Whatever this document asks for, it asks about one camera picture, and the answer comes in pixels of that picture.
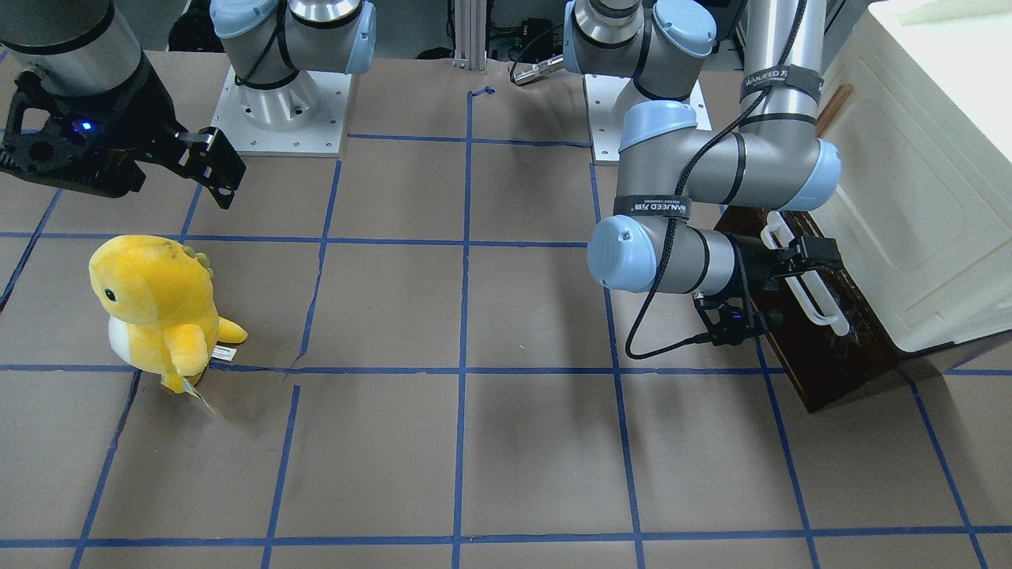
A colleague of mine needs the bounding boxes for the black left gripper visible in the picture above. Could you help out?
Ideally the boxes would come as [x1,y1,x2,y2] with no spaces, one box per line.
[729,233,844,298]

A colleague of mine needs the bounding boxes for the white drawer handle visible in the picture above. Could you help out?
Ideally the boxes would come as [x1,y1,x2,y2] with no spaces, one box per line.
[760,210,850,337]

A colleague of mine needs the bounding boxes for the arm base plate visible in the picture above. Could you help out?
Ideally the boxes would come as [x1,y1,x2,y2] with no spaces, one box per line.
[583,73,712,166]
[212,68,357,158]

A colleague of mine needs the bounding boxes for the wooden cabinet handle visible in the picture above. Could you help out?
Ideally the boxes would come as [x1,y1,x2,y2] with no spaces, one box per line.
[814,83,854,138]

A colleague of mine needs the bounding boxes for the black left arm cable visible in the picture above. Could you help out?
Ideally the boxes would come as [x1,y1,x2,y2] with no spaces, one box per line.
[625,0,807,361]

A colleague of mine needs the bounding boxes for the yellow plush dinosaur toy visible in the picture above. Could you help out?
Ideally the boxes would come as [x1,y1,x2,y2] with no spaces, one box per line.
[88,235,248,401]

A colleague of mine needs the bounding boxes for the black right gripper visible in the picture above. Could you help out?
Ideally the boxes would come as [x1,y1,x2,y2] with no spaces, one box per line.
[2,55,246,210]

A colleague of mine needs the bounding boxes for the dark brown wooden drawer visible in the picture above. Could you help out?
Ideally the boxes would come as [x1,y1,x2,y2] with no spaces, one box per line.
[714,207,902,413]

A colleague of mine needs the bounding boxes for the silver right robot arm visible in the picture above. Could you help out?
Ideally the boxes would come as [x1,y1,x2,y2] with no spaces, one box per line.
[2,1,377,209]

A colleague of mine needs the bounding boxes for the aluminium frame post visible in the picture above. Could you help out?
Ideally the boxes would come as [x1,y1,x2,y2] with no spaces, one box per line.
[452,0,489,74]

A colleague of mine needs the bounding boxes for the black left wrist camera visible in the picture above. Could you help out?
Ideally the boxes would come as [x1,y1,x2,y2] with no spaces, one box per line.
[688,292,784,346]

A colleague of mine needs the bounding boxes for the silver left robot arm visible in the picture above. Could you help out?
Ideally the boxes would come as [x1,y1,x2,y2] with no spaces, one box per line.
[563,1,842,295]

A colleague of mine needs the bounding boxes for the cream white cabinet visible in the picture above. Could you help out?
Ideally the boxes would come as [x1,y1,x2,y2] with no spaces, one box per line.
[812,1,1011,352]

